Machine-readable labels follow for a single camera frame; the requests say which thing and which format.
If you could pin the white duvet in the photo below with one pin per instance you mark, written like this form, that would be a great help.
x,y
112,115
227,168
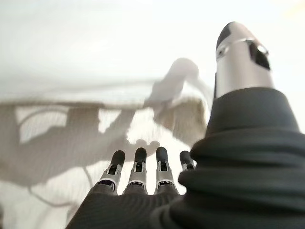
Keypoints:
x,y
95,43

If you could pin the cream fringed throw blanket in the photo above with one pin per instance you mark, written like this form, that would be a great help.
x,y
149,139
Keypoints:
x,y
59,167

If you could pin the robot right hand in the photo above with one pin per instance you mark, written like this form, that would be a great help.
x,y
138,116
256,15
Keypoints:
x,y
238,167

